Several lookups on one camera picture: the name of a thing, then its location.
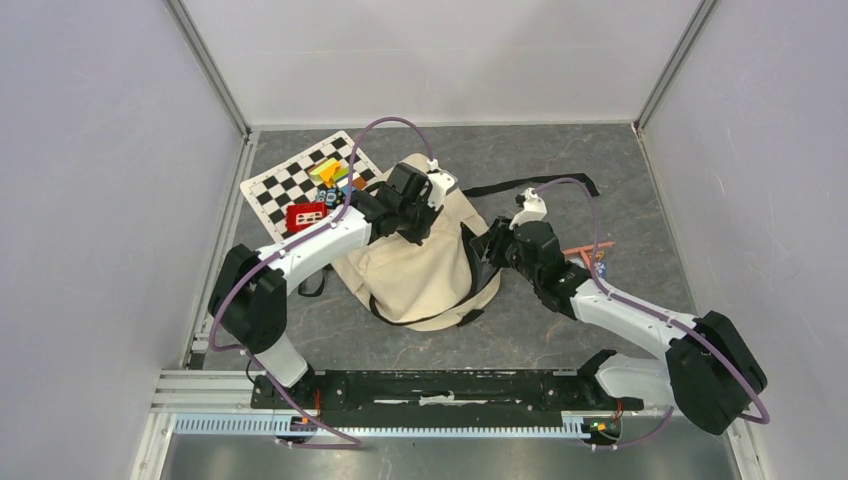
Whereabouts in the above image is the red plastic block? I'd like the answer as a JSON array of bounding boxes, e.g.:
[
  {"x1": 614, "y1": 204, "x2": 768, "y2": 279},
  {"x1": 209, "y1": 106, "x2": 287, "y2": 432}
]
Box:
[{"x1": 284, "y1": 202, "x2": 328, "y2": 234}]

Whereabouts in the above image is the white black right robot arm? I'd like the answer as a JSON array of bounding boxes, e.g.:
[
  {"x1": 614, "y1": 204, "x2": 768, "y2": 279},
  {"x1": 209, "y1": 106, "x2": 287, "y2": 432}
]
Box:
[{"x1": 461, "y1": 217, "x2": 770, "y2": 434}]

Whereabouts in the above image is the green yellow block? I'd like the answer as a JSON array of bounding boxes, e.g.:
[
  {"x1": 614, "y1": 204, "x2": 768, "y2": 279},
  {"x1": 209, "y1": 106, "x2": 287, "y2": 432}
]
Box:
[{"x1": 308, "y1": 158, "x2": 341, "y2": 187}]

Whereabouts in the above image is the orange block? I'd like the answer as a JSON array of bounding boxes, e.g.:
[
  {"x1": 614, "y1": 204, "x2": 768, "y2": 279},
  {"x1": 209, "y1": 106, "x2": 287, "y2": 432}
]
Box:
[{"x1": 320, "y1": 161, "x2": 349, "y2": 187}]

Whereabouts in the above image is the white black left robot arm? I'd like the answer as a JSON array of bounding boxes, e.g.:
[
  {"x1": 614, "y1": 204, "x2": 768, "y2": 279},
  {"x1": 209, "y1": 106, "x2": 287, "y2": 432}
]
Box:
[{"x1": 208, "y1": 161, "x2": 457, "y2": 408}]

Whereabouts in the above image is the black white chessboard mat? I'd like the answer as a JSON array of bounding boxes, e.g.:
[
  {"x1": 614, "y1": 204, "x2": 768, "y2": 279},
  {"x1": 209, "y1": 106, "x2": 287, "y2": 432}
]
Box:
[{"x1": 240, "y1": 130, "x2": 354, "y2": 242}]

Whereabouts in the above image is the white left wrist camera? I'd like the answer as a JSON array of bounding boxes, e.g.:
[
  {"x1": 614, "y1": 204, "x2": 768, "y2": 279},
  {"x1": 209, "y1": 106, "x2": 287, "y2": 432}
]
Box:
[{"x1": 426, "y1": 159, "x2": 458, "y2": 211}]

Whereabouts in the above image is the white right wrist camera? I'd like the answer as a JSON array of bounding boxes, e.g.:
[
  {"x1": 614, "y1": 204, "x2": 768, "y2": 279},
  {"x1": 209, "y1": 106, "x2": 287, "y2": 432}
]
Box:
[{"x1": 509, "y1": 188, "x2": 547, "y2": 230}]

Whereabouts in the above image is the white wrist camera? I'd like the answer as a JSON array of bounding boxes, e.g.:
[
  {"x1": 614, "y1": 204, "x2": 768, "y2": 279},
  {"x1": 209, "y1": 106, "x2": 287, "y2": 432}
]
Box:
[
  {"x1": 426, "y1": 159, "x2": 458, "y2": 211},
  {"x1": 509, "y1": 188, "x2": 547, "y2": 230}
]

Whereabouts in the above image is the beige canvas backpack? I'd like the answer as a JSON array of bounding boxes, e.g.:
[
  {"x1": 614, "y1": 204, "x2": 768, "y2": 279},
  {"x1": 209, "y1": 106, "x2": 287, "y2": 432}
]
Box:
[{"x1": 296, "y1": 153, "x2": 603, "y2": 333}]

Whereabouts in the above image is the salmon pencil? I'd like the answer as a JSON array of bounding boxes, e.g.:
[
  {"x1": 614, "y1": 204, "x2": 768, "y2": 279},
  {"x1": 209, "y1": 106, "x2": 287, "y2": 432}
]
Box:
[
  {"x1": 580, "y1": 248, "x2": 598, "y2": 272},
  {"x1": 562, "y1": 241, "x2": 616, "y2": 259}
]

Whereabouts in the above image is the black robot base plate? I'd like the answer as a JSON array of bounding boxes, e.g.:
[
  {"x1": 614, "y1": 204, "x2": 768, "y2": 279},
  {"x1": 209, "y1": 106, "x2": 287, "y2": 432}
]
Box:
[{"x1": 288, "y1": 369, "x2": 644, "y2": 429}]

